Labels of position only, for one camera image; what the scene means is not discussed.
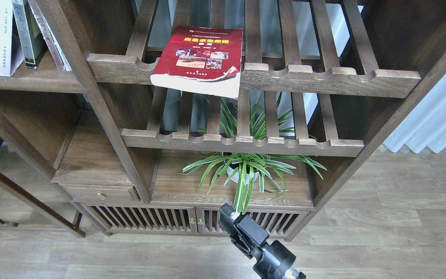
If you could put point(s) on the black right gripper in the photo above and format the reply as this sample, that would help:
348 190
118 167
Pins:
273 261

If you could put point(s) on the green black cover book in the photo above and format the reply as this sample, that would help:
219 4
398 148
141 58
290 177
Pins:
30 35

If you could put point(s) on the white purple book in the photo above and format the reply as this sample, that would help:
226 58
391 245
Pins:
11 53

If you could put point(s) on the green spider plant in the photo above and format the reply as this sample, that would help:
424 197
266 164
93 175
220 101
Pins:
264 171

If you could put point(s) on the brass drawer knob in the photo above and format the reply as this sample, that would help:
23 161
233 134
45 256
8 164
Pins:
101 196

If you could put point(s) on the dark wooden bookshelf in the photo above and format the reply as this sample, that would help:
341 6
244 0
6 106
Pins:
351 70

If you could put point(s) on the wooden furniture at left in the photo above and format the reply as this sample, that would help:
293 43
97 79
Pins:
61 223

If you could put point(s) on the red cover book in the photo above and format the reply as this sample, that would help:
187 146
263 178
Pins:
201 60

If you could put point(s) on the white curtain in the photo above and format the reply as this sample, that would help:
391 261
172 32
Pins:
425 126

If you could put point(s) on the thin book white spine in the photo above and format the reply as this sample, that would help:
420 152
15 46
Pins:
53 46

